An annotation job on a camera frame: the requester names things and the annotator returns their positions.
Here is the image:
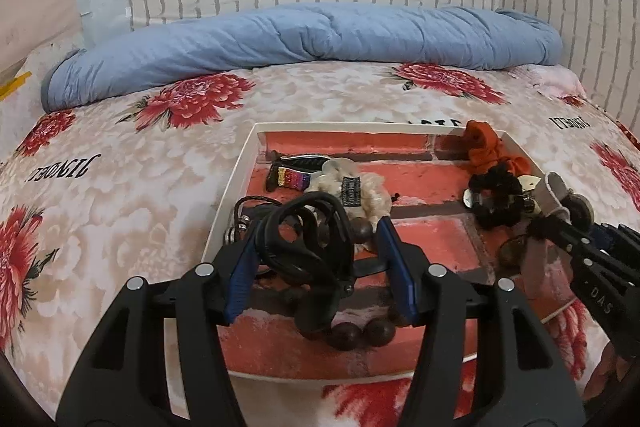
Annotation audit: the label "cream plush hair accessory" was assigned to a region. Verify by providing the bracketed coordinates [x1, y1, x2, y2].
[518, 174, 541, 215]

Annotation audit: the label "orange fabric scrunchie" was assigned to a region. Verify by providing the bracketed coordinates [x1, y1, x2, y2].
[462, 120, 532, 176]

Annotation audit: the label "black cord hair ties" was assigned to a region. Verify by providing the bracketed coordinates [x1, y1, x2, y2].
[221, 193, 281, 249]

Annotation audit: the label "brown wooden bead bracelet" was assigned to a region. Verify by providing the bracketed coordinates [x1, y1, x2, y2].
[278, 215, 411, 351]

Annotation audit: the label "cream beaded scrunchie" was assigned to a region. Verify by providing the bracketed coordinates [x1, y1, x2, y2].
[305, 158, 392, 228]

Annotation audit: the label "person hand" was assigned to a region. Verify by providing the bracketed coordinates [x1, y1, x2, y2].
[582, 343, 630, 401]

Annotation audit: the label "white tray brick lining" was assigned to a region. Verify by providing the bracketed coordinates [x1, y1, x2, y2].
[164, 120, 582, 383]

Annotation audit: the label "pink pillow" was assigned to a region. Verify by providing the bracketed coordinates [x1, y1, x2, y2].
[508, 64, 587, 98]

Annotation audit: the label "floral bed blanket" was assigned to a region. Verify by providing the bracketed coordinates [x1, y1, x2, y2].
[1, 62, 639, 426]

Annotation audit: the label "blue rolled duvet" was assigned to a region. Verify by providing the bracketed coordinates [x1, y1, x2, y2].
[40, 2, 563, 113]

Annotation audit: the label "yellow cloth strip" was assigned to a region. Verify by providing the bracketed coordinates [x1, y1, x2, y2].
[0, 72, 32, 101]

